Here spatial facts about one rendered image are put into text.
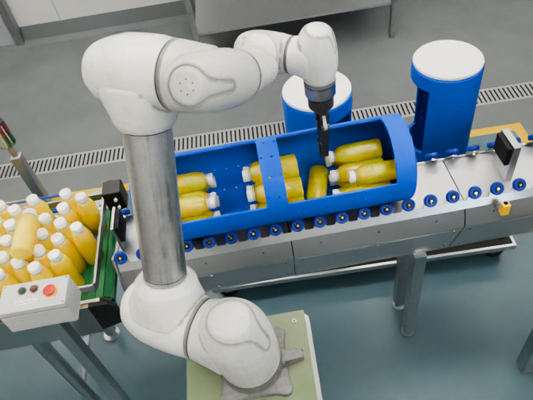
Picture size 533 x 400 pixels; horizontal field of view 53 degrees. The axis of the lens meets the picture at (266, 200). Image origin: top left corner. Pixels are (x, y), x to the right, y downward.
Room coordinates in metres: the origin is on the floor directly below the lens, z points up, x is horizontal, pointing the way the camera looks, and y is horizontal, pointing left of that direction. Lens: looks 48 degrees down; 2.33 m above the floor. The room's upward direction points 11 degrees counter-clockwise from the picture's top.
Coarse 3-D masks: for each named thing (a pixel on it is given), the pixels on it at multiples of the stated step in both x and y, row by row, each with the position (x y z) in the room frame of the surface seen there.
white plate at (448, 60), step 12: (420, 48) 1.87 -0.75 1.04; (432, 48) 1.85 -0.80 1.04; (444, 48) 1.84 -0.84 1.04; (456, 48) 1.82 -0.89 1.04; (468, 48) 1.81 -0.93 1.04; (420, 60) 1.79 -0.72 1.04; (432, 60) 1.77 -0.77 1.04; (444, 60) 1.76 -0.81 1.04; (456, 60) 1.74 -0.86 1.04; (468, 60) 1.73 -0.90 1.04; (480, 60) 1.71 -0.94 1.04; (420, 72) 1.72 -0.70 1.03; (432, 72) 1.69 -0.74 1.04; (444, 72) 1.68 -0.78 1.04; (456, 72) 1.67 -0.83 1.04; (468, 72) 1.65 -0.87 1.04
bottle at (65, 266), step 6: (60, 258) 1.08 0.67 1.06; (66, 258) 1.09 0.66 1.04; (54, 264) 1.07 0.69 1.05; (60, 264) 1.07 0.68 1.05; (66, 264) 1.07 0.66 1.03; (72, 264) 1.09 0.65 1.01; (54, 270) 1.06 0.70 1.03; (60, 270) 1.06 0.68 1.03; (66, 270) 1.06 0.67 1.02; (72, 270) 1.07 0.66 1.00; (78, 270) 1.10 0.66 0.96; (72, 276) 1.06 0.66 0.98; (78, 276) 1.08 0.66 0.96; (78, 282) 1.07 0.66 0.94; (84, 282) 1.09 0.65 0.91
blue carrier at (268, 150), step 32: (352, 128) 1.34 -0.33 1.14; (384, 128) 1.35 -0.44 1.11; (192, 160) 1.35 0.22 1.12; (224, 160) 1.35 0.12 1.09; (256, 160) 1.35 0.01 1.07; (320, 160) 1.33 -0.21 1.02; (224, 192) 1.30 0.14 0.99; (352, 192) 1.08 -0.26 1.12; (384, 192) 1.07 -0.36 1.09; (192, 224) 1.08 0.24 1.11; (224, 224) 1.08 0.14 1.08; (256, 224) 1.08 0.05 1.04
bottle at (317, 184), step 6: (312, 168) 1.29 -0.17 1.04; (318, 168) 1.28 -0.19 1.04; (324, 168) 1.28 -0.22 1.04; (312, 174) 1.26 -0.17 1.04; (318, 174) 1.25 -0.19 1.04; (324, 174) 1.26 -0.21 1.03; (312, 180) 1.23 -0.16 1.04; (318, 180) 1.22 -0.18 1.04; (324, 180) 1.23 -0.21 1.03; (312, 186) 1.20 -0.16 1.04; (318, 186) 1.20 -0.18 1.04; (324, 186) 1.20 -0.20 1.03; (312, 192) 1.18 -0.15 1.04; (318, 192) 1.17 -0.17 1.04; (324, 192) 1.18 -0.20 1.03
